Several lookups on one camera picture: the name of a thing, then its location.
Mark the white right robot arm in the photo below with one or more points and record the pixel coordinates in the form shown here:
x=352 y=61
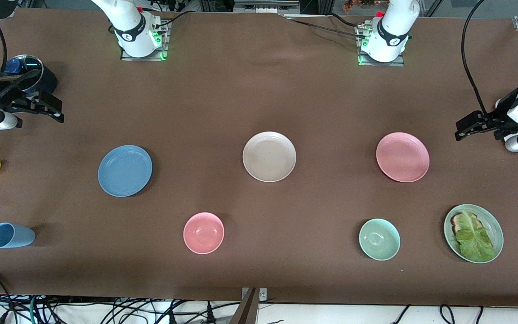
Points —
x=128 y=27

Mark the green lettuce leaf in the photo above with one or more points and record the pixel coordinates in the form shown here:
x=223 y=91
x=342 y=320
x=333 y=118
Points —
x=472 y=240

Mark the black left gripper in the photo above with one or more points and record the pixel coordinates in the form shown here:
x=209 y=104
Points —
x=501 y=116

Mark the silver table edge bracket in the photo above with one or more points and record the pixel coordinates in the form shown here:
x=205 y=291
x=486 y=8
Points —
x=262 y=294

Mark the grey metal box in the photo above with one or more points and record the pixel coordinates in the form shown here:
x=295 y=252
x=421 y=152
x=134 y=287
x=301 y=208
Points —
x=265 y=6

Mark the beige plate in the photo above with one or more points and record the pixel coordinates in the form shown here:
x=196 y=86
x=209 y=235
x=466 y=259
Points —
x=269 y=156

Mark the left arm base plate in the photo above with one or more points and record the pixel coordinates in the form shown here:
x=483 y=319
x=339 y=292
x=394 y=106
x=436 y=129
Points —
x=398 y=63

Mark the blue cup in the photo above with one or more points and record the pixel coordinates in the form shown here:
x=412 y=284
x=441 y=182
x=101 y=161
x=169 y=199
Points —
x=11 y=236

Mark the pink bowl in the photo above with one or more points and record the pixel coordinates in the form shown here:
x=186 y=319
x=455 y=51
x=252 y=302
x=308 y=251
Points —
x=203 y=233

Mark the blue plate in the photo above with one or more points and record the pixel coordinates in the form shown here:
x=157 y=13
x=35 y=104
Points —
x=125 y=171

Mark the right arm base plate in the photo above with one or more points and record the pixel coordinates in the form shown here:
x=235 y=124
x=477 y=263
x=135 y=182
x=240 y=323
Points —
x=128 y=58

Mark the green bowl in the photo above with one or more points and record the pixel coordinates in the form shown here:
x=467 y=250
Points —
x=379 y=239

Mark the bread slice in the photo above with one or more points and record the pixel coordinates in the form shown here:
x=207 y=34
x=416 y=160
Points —
x=457 y=220

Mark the blue saucepan with lid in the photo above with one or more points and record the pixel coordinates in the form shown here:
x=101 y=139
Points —
x=29 y=67

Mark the pink plate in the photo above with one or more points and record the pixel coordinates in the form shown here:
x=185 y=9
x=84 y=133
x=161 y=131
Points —
x=403 y=157

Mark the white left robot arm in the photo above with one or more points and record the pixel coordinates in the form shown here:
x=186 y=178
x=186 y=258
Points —
x=394 y=31

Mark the green plate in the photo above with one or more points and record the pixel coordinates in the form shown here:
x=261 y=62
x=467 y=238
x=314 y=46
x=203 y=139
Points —
x=493 y=225

